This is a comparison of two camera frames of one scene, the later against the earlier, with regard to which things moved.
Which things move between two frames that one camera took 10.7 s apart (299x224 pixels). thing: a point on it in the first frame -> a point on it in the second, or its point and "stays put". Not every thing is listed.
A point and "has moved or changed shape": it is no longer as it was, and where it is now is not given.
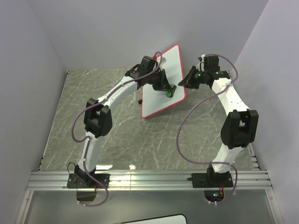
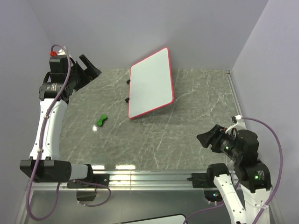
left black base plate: [83, 180] stays put
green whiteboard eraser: [170, 94] has moved or changed shape
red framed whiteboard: [153, 101] has moved or changed shape
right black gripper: [188, 81] -> [217, 131]
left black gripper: [164, 85] -> [90, 73]
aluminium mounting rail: [252, 180] stays put
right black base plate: [212, 180] stays put
